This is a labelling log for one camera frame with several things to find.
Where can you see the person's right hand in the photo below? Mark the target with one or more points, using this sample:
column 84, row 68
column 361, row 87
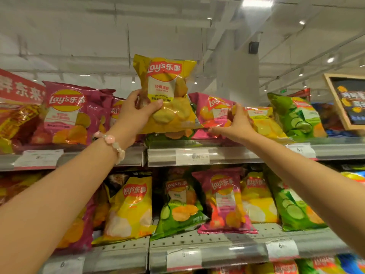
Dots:
column 239, row 131

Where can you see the person's left hand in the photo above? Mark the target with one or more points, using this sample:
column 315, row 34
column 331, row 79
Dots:
column 128, row 122

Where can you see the grey metal shelf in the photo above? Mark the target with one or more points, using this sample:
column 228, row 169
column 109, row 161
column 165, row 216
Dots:
column 228, row 248
column 228, row 155

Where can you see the blue potato chips bag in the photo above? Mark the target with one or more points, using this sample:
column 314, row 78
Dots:
column 353, row 176
column 352, row 263

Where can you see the person's right forearm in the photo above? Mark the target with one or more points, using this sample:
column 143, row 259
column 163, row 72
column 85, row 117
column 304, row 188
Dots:
column 313, row 185

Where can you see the person's left forearm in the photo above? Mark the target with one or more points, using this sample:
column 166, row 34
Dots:
column 42, row 214

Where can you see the white price tag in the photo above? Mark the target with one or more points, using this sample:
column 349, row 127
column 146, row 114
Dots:
column 63, row 265
column 192, row 156
column 38, row 159
column 301, row 150
column 184, row 259
column 281, row 249

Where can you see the red promotional sign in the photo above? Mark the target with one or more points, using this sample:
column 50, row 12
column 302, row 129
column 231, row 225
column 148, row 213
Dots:
column 300, row 94

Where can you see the black ceiling speaker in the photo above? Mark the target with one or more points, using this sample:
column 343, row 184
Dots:
column 253, row 47

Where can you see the red hanging banner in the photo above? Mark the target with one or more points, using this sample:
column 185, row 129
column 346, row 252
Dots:
column 20, row 88

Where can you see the wooden framed chalkboard sign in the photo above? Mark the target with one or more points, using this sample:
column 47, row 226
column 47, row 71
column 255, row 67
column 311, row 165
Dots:
column 350, row 102

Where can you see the ceiling light panel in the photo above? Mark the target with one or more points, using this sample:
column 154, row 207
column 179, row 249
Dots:
column 257, row 3

